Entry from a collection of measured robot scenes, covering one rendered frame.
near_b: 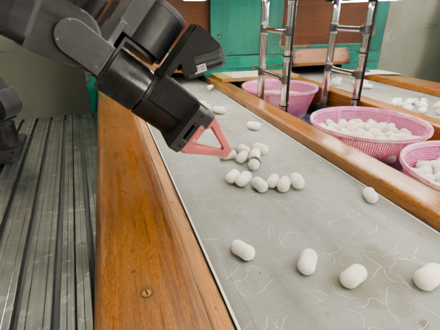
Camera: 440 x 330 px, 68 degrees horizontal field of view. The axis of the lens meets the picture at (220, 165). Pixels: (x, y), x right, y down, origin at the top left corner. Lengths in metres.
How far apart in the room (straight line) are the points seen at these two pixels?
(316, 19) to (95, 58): 1.33
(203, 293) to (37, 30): 0.29
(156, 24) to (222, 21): 1.01
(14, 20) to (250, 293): 0.34
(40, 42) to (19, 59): 1.84
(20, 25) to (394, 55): 3.20
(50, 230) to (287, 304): 0.42
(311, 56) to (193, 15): 0.54
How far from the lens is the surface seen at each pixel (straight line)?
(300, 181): 0.53
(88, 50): 0.37
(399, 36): 3.38
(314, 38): 1.62
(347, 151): 0.65
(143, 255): 0.37
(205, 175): 0.57
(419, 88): 1.40
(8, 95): 0.97
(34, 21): 0.37
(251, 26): 1.46
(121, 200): 0.47
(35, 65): 2.20
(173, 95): 0.40
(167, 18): 0.41
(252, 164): 0.58
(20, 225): 0.66
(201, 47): 0.41
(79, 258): 0.54
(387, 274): 0.42
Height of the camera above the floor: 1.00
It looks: 25 degrees down
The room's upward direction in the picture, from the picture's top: straight up
